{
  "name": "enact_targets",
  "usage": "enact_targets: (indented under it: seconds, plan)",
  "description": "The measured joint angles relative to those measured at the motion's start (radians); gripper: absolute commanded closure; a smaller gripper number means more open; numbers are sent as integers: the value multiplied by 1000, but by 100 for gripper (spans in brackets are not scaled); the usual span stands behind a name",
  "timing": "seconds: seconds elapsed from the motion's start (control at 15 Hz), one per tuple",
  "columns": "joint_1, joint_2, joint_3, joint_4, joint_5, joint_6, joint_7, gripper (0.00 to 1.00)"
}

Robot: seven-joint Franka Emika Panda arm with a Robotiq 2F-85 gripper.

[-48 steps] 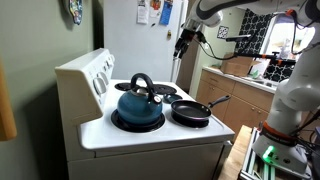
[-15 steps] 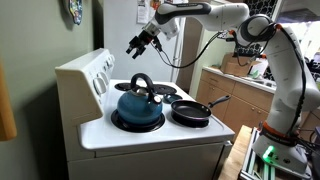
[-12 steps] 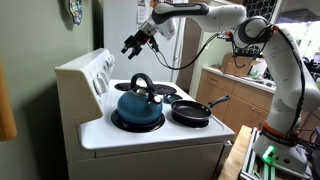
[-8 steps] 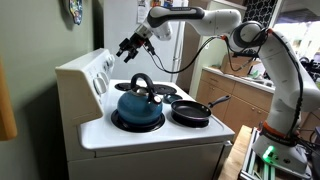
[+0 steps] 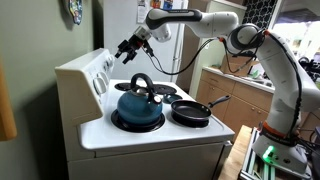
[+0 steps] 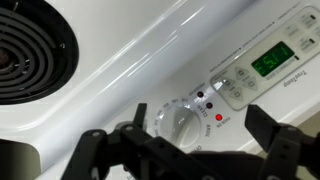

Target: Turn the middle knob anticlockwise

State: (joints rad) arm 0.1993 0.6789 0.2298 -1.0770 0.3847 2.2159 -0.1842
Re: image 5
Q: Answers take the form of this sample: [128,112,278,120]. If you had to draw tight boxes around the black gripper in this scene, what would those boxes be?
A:
[114,34,148,65]

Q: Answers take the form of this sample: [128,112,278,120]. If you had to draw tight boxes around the large white stove knob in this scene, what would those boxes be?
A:
[99,71,111,87]
[92,76,107,98]

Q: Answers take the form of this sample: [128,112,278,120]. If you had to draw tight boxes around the white refrigerator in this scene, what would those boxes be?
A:
[102,0,190,85]

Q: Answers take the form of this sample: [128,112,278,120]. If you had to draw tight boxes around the white paper sheet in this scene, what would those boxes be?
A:
[135,0,149,25]

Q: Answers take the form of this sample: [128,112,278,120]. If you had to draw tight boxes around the large black coil burner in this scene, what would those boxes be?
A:
[152,84,178,96]
[110,109,166,134]

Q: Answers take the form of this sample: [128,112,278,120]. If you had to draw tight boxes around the orange red fridge magnet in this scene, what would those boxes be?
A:
[149,0,163,10]

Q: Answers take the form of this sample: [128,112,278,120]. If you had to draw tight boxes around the dark round spoon rest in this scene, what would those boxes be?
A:
[162,93,184,105]

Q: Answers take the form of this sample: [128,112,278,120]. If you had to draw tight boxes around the blue paper note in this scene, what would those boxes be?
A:
[162,0,174,11]

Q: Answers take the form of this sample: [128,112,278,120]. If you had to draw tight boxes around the black frying pan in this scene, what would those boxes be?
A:
[170,95,232,122]

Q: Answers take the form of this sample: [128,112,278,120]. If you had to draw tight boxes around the white electric stove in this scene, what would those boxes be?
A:
[54,48,236,180]

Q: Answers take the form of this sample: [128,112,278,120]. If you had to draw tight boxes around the brown cardboard box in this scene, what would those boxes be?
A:
[219,54,253,78]

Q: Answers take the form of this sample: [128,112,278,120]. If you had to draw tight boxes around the white kitchen countertop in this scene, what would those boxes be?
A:
[202,65,278,95]

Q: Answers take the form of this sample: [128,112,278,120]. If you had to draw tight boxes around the yellow wooden board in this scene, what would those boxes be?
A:
[0,62,18,143]

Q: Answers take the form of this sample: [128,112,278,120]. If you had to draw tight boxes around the green item on counter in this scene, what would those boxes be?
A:
[249,64,265,80]

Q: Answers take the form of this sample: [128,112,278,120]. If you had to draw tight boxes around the light wooden kitchen cabinets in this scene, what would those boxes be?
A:
[195,69,320,143]

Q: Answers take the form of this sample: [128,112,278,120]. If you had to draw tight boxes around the black white patterned curtain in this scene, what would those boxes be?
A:
[242,0,279,29]

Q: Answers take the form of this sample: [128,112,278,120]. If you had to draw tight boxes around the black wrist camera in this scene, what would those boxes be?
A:
[142,40,155,58]

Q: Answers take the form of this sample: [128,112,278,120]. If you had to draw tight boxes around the black camera cable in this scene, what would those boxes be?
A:
[143,28,303,141]

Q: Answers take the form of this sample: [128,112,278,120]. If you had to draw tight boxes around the blue kettle with black handle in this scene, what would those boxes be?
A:
[116,72,164,127]

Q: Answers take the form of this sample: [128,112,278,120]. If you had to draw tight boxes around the colourful wall decoration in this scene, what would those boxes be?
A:
[67,0,84,26]

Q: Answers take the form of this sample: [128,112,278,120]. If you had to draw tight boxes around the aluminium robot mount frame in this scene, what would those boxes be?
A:
[239,127,316,180]

